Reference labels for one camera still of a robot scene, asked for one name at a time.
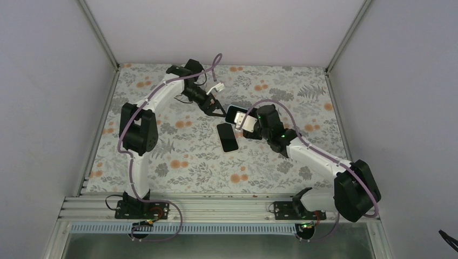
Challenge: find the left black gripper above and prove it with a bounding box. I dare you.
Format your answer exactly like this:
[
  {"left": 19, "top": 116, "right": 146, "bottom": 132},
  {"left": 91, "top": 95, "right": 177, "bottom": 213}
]
[{"left": 182, "top": 84, "right": 226, "bottom": 118}]

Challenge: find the light blue phone case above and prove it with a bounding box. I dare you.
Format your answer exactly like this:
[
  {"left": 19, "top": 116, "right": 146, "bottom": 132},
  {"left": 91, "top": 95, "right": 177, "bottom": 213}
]
[{"left": 225, "top": 105, "right": 258, "bottom": 125}]

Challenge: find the green phone black screen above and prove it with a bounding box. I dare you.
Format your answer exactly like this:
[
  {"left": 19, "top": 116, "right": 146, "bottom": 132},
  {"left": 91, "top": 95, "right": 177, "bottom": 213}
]
[{"left": 225, "top": 105, "right": 247, "bottom": 124}]

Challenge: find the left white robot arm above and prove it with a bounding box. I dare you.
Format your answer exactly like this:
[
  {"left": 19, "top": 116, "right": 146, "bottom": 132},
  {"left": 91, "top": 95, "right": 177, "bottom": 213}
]
[{"left": 114, "top": 54, "right": 226, "bottom": 219}]

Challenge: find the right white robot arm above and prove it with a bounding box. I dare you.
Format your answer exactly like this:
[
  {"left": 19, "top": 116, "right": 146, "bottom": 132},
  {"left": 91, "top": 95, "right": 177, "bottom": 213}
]
[{"left": 233, "top": 105, "right": 381, "bottom": 222}]

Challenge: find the phone in beige case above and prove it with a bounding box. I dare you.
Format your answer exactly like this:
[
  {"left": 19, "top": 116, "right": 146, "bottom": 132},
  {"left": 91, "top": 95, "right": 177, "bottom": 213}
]
[{"left": 217, "top": 123, "right": 239, "bottom": 153}]

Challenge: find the floral patterned table mat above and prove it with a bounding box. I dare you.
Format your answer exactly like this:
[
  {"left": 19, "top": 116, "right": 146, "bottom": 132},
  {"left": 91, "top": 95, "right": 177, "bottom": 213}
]
[{"left": 86, "top": 63, "right": 348, "bottom": 194}]

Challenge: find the black object at edge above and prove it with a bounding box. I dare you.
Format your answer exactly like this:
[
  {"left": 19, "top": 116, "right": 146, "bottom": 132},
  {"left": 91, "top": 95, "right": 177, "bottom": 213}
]
[{"left": 438, "top": 229, "right": 458, "bottom": 252}]

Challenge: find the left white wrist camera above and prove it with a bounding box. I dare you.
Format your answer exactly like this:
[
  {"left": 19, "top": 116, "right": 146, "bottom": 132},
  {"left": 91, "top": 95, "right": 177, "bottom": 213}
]
[{"left": 205, "top": 81, "right": 225, "bottom": 95}]

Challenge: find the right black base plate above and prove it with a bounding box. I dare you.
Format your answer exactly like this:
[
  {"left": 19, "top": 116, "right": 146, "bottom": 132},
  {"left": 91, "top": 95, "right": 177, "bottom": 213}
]
[{"left": 272, "top": 201, "right": 327, "bottom": 220}]

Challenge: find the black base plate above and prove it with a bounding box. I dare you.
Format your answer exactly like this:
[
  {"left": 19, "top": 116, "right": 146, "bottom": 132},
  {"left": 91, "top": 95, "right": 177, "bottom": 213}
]
[
  {"left": 114, "top": 200, "right": 170, "bottom": 220},
  {"left": 272, "top": 201, "right": 327, "bottom": 220}
]

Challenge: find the slotted grey cable duct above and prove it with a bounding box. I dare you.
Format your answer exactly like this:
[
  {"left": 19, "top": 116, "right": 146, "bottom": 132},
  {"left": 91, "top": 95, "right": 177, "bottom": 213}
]
[{"left": 69, "top": 222, "right": 297, "bottom": 235}]

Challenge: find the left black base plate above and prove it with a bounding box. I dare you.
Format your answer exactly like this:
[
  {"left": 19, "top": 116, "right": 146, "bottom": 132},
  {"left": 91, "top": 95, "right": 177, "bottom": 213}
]
[{"left": 114, "top": 200, "right": 170, "bottom": 220}]

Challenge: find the left aluminium corner post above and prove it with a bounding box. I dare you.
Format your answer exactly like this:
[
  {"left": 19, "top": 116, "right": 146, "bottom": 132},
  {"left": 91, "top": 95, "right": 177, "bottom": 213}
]
[{"left": 77, "top": 0, "right": 119, "bottom": 71}]

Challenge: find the aluminium corner post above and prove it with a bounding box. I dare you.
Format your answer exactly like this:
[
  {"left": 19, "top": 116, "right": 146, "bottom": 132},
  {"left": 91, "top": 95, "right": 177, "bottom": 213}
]
[
  {"left": 326, "top": 0, "right": 373, "bottom": 76},
  {"left": 77, "top": 0, "right": 119, "bottom": 71}
]

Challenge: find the right aluminium corner post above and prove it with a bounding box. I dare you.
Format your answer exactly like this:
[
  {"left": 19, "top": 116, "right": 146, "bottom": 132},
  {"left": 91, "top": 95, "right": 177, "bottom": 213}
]
[{"left": 326, "top": 0, "right": 373, "bottom": 76}]

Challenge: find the aluminium mounting rail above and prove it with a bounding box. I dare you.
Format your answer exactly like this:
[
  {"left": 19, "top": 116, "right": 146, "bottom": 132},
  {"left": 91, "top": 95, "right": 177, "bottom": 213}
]
[{"left": 58, "top": 177, "right": 381, "bottom": 224}]

